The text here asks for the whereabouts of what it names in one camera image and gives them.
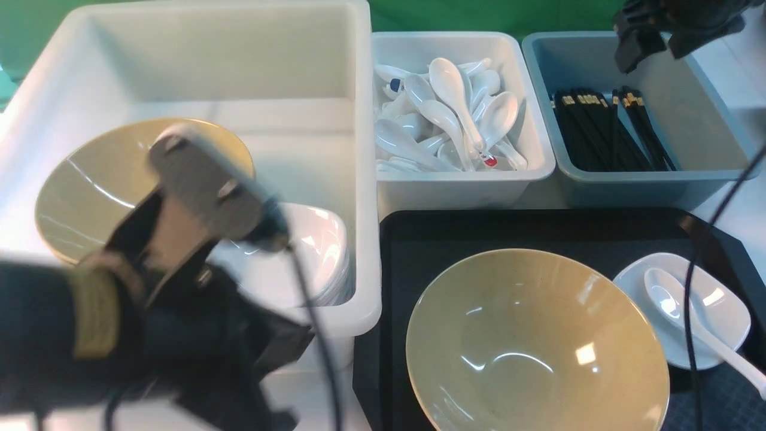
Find white square saucer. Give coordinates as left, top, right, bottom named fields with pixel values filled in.
left=612, top=252, right=752, bottom=370

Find pile of white spoons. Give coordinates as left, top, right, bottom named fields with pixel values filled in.
left=373, top=58, right=529, bottom=172

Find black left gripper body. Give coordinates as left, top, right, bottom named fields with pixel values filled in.
left=105, top=189, right=315, bottom=430

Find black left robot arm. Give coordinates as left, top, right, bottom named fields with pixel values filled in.
left=2, top=191, right=314, bottom=430

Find blue chopstick bin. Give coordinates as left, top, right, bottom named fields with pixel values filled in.
left=522, top=32, right=758, bottom=208

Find black cable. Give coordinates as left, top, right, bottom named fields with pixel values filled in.
left=683, top=144, right=766, bottom=431

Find yellow noodle bowl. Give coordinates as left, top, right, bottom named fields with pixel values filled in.
left=405, top=248, right=670, bottom=430

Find white ceramic soup spoon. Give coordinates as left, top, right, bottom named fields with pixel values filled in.
left=644, top=268, right=765, bottom=399

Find stacked yellow bowls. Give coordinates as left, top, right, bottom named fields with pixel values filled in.
left=35, top=117, right=255, bottom=265

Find green backdrop cloth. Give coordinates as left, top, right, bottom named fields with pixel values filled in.
left=1, top=1, right=623, bottom=108

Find stack of white saucers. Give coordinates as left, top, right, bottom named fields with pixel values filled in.
left=208, top=202, right=352, bottom=310

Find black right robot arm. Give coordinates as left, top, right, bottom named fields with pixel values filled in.
left=612, top=1, right=764, bottom=74

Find bundle of black chopsticks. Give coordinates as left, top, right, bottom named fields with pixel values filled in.
left=550, top=86, right=679, bottom=172

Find white spoon bin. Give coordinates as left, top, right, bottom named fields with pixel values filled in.
left=372, top=32, right=556, bottom=218

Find large white plastic tub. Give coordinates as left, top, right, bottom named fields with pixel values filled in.
left=2, top=1, right=381, bottom=368

